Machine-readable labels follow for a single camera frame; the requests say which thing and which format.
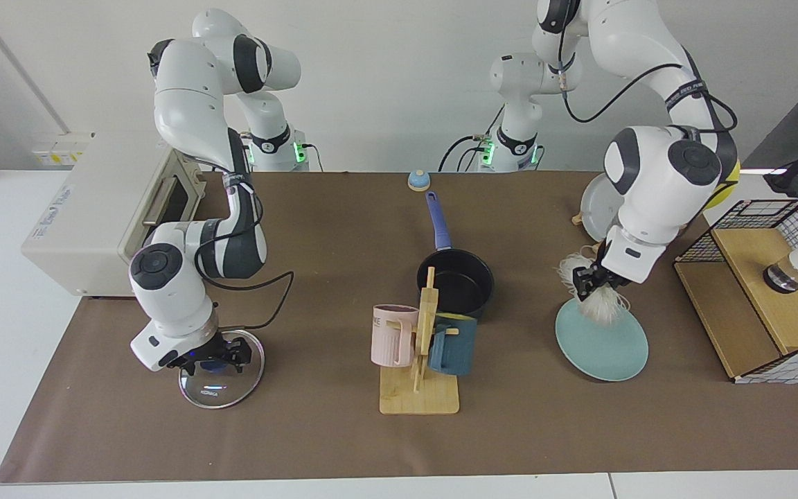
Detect teal plate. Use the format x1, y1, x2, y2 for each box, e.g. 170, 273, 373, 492
555, 295, 649, 382

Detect wooden cup stand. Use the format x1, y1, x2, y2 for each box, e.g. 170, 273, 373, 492
379, 267, 461, 415

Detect grey plate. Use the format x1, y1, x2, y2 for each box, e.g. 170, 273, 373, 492
580, 173, 627, 241

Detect dark teal mug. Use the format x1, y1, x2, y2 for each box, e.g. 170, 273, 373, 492
429, 314, 477, 377

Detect yellow plate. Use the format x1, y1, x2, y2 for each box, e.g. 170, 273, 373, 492
707, 158, 741, 209

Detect white wall socket strip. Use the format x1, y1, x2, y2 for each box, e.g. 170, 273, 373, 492
30, 142, 94, 167

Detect wire basket with wooden floor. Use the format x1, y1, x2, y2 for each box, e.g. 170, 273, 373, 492
673, 198, 798, 384

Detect pale toaster oven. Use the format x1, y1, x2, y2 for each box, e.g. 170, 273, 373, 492
21, 132, 206, 299

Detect black base cables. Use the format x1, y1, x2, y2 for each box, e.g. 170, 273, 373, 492
438, 134, 495, 173

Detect wooden plate rack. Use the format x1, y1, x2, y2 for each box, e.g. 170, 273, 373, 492
571, 211, 704, 254

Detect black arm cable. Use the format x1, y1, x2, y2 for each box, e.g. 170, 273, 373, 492
558, 21, 739, 132
193, 158, 296, 331

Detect pink mug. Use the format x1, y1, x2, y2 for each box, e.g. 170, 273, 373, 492
371, 304, 419, 368

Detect white vermicelli bundle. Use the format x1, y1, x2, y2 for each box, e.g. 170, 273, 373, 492
555, 253, 632, 326

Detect brown table cloth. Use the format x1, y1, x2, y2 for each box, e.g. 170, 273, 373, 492
0, 171, 798, 484

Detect glass lid with blue knob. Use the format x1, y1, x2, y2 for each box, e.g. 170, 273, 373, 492
178, 329, 265, 410

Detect black pot with blue handle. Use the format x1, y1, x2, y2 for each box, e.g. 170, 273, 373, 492
416, 192, 495, 321

